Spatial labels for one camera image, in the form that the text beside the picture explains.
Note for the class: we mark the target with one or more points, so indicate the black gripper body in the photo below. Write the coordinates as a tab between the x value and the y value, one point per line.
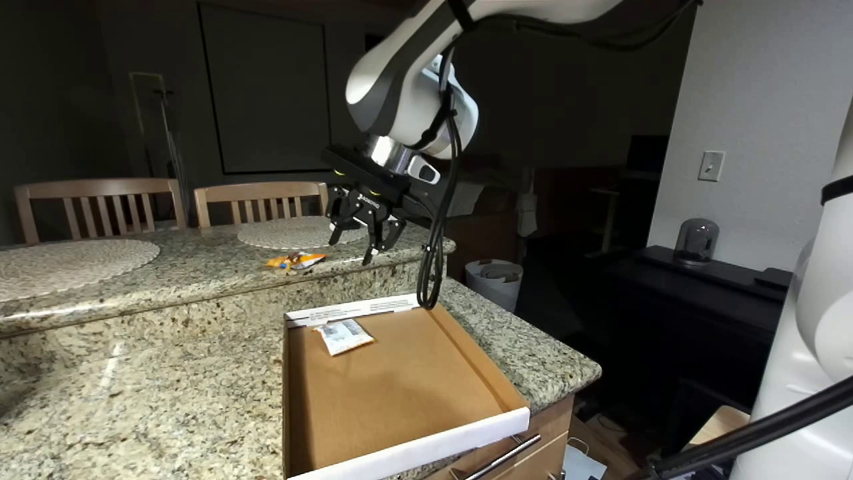
377	212

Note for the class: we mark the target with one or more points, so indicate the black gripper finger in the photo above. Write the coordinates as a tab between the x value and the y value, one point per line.
371	245
337	228

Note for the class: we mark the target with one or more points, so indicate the orange sachet with white back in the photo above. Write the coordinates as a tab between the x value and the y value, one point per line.
345	337

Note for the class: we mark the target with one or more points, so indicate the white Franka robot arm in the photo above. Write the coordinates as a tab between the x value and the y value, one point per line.
400	61

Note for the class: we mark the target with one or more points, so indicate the flat cardboard box white rim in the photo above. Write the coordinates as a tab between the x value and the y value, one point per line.
389	389

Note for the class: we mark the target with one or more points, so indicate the round woven placemat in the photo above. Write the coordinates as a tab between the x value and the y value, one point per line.
63	264
284	236

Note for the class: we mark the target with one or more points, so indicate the wooden slat-back chair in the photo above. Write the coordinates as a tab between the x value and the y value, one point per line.
262	190
96	186

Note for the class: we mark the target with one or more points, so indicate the white bag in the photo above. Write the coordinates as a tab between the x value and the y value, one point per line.
469	201

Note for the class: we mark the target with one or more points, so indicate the white trash bin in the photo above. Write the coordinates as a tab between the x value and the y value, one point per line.
493	280

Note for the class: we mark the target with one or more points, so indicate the metal kettle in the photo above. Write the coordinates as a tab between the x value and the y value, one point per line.
696	241

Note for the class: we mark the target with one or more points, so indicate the dark sideboard cabinet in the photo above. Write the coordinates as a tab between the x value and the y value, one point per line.
683	328

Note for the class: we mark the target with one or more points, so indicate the light wooden board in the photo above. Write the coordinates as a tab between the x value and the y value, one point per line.
717	425

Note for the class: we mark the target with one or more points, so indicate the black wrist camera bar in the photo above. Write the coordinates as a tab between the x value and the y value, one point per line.
375	177

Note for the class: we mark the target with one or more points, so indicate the white light switch plate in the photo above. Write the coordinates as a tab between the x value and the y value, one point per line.
709	166

